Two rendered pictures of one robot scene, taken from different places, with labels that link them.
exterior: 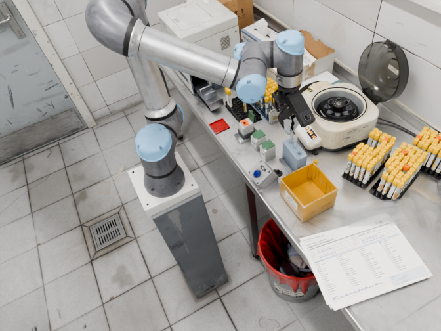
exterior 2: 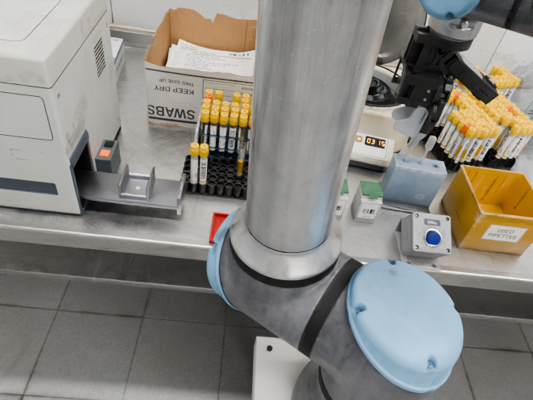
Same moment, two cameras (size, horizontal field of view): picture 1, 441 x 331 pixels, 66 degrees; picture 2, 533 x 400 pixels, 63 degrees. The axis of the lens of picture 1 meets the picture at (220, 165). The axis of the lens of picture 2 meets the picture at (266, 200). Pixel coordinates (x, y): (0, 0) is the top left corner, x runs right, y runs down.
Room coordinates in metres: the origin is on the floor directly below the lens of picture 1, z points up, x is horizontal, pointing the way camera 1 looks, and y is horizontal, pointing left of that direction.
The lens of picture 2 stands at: (0.90, 0.47, 1.48)
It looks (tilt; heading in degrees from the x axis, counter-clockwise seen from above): 44 degrees down; 282
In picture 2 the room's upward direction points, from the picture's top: 11 degrees clockwise
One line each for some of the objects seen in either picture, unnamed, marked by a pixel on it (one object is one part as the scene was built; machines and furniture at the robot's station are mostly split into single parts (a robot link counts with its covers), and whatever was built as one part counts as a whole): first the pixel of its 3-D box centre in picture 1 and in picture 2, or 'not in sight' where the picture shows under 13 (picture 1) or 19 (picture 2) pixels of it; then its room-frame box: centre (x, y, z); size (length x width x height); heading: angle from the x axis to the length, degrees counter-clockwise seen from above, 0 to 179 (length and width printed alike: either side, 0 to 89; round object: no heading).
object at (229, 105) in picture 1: (241, 102); (227, 160); (1.12, -0.14, 0.93); 0.17 x 0.09 x 0.11; 19
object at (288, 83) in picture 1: (288, 76); (456, 20); (0.82, -0.25, 1.25); 0.08 x 0.08 x 0.05
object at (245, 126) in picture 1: (246, 128); not in sight; (0.97, -0.13, 0.92); 0.05 x 0.04 x 0.06; 106
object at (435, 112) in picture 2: (285, 117); (431, 109); (0.80, -0.24, 1.11); 0.05 x 0.02 x 0.09; 103
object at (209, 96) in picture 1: (206, 91); (124, 185); (1.26, -0.01, 0.92); 0.21 x 0.07 x 0.05; 19
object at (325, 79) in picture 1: (313, 92); not in sight; (1.10, -0.45, 0.92); 0.24 x 0.12 x 0.10; 109
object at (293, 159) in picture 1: (294, 157); (411, 182); (0.77, -0.27, 0.92); 0.10 x 0.07 x 0.10; 13
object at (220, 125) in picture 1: (219, 125); (229, 228); (1.06, -0.03, 0.88); 0.07 x 0.07 x 0.01; 19
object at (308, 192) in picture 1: (307, 192); (491, 209); (0.61, -0.27, 0.93); 0.13 x 0.13 x 0.10; 18
